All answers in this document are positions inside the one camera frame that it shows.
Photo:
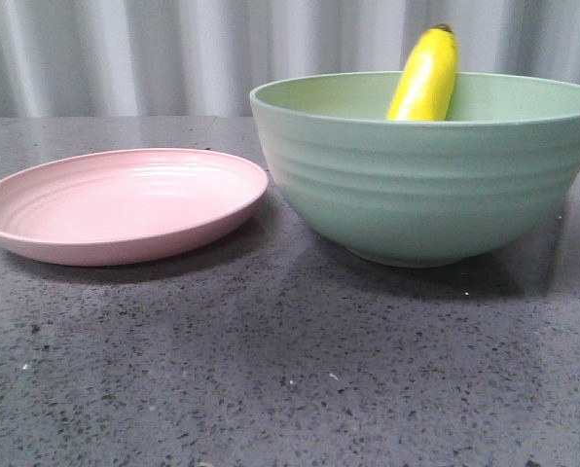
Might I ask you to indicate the pink plate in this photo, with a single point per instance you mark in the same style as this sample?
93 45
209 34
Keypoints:
127 206

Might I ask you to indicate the green ribbed bowl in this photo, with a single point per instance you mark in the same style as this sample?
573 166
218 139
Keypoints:
420 194

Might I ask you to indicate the yellow banana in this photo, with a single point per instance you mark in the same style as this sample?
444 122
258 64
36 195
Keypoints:
426 86

